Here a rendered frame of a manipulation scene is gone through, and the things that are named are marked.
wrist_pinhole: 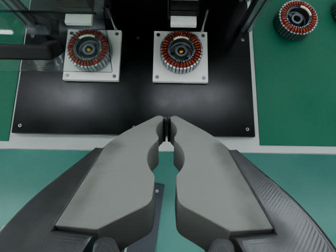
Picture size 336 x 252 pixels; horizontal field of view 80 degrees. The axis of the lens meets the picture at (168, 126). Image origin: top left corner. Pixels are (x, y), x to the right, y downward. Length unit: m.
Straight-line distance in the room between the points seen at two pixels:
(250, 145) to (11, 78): 0.70
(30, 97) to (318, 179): 1.55
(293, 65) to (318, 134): 0.21
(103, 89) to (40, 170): 1.01
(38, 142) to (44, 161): 0.86
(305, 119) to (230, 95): 0.22
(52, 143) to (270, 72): 0.64
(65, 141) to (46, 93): 0.14
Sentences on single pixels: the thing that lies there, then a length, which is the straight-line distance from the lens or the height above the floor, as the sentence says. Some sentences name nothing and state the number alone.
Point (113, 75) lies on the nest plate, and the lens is 0.58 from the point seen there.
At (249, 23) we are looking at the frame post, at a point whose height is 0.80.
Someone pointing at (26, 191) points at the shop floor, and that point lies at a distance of 1.56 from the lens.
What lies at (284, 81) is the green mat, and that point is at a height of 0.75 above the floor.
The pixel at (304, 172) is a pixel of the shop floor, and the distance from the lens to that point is 1.56.
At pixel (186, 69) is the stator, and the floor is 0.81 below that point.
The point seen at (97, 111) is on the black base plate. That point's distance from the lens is 0.57.
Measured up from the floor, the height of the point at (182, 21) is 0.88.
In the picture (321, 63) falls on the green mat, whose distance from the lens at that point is 0.76.
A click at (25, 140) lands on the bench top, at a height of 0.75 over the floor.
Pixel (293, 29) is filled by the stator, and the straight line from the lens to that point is 0.72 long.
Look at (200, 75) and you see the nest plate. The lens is 0.57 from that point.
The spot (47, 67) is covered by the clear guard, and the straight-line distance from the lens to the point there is 0.36.
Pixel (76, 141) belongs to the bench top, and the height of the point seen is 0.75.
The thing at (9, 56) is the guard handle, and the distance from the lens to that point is 0.34.
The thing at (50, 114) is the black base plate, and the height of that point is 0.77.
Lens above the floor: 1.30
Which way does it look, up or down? 80 degrees down
